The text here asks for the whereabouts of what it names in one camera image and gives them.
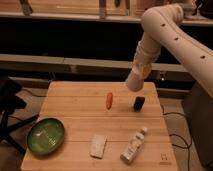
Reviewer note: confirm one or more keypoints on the white ceramic cup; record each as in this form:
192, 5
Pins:
134, 82

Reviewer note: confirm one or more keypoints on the black chair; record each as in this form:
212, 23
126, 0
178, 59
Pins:
9, 102

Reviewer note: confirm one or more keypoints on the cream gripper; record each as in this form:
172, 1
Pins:
142, 70

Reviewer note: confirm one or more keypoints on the white plastic bottle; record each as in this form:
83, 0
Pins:
133, 146

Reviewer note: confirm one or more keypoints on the orange carrot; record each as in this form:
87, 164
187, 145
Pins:
109, 100

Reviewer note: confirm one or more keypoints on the black eraser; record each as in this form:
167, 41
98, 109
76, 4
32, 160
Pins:
139, 102

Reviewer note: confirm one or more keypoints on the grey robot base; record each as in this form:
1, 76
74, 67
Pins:
198, 108

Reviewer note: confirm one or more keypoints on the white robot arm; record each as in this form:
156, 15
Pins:
161, 28

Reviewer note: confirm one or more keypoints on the white sponge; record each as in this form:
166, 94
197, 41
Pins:
97, 146

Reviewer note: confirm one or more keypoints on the green bowl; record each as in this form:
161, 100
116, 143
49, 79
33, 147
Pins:
46, 136

